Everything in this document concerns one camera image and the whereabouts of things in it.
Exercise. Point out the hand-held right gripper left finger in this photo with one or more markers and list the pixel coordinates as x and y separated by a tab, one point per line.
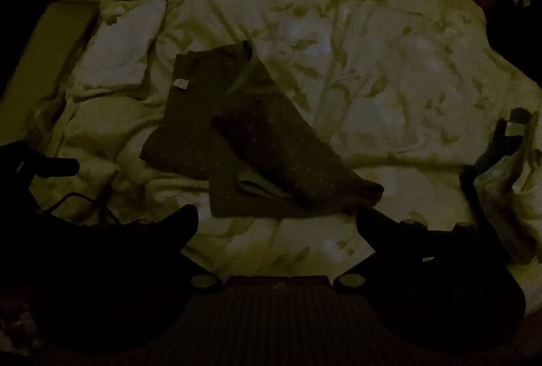
187	222

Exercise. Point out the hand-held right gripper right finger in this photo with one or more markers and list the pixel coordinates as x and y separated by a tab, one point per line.
367	224

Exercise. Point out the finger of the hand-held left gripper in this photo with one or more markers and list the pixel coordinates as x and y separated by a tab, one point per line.
59	167

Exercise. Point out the dark dotted pants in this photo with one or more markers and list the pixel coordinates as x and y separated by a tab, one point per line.
262	137

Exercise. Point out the white folded cloth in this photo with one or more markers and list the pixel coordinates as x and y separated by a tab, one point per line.
118	48

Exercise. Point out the light cloth with dark trim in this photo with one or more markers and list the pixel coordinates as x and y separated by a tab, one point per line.
508	188

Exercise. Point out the leaf print blanket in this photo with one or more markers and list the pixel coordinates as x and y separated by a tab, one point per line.
360	53

